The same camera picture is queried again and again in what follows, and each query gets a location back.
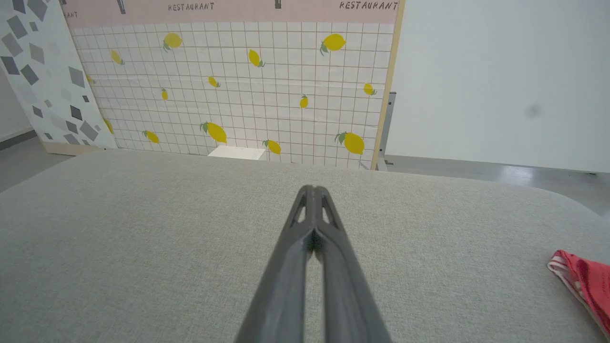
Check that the lemon print backdrop panel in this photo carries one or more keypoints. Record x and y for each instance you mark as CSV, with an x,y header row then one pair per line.
x,y
238,71

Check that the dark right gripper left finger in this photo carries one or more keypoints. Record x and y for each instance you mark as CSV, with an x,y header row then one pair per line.
x,y
279,300

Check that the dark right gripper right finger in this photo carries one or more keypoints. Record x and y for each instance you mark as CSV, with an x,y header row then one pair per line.
x,y
350,300

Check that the red and white garment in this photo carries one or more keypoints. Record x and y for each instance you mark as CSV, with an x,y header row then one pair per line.
x,y
591,281

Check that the grey fabric sofa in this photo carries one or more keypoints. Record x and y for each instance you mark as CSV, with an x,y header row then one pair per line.
x,y
143,247

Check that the grey metal panel stand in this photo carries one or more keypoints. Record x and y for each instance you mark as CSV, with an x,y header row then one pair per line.
x,y
385,128

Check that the white box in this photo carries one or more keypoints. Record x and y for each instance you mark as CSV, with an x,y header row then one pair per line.
x,y
237,152

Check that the grey diamond pattern panel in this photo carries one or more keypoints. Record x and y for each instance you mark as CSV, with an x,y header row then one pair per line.
x,y
47,85

